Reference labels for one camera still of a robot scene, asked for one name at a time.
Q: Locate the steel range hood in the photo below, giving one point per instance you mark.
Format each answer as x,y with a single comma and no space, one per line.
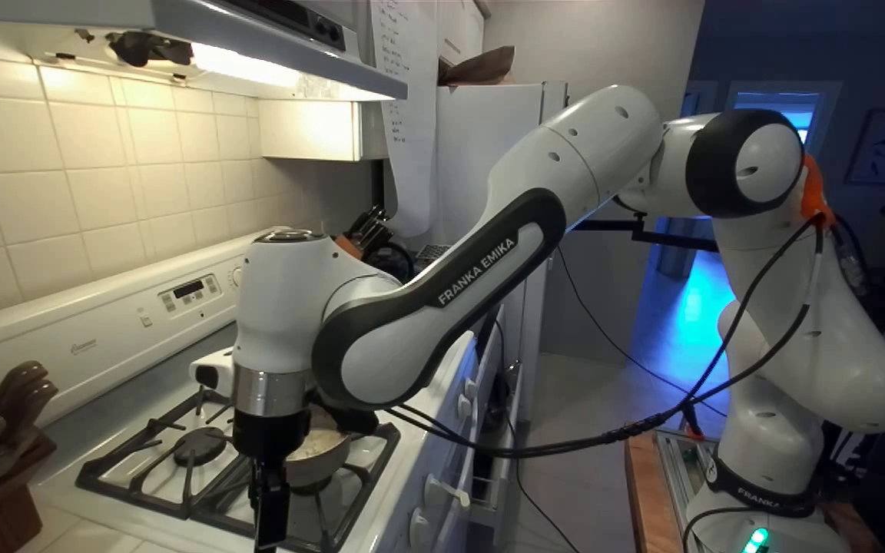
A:
207,21

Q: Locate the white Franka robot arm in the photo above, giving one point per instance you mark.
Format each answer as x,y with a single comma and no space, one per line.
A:
584,156

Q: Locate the white wall cabinet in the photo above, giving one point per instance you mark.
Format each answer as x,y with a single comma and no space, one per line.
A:
309,126

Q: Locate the white paper sheet with writing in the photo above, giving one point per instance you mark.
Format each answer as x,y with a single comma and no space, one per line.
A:
408,80

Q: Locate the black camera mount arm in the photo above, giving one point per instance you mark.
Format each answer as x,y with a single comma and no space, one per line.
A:
669,237

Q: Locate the white refrigerator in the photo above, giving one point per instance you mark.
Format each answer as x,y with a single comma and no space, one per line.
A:
485,143

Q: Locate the white gas stove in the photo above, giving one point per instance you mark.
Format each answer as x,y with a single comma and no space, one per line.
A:
105,327

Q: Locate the dark kitchen utensils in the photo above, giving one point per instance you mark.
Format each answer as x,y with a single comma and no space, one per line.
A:
382,251

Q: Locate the framed wall picture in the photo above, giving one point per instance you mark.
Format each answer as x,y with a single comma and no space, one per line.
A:
884,149

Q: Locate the white stove knob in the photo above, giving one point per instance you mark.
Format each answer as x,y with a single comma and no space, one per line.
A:
440,494
416,526

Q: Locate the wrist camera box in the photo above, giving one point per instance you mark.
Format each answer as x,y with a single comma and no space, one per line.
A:
212,371

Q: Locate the orange tag on arm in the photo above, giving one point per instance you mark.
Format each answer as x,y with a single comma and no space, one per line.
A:
817,195

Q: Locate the black cast iron burner grate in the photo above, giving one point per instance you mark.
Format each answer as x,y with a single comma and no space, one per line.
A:
154,482

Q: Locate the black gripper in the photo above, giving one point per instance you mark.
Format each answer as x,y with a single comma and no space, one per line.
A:
272,430

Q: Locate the brown wooden bowl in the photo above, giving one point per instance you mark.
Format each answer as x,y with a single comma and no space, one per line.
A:
479,67

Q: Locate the black burner cap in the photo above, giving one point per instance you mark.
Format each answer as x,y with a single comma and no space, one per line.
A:
200,446

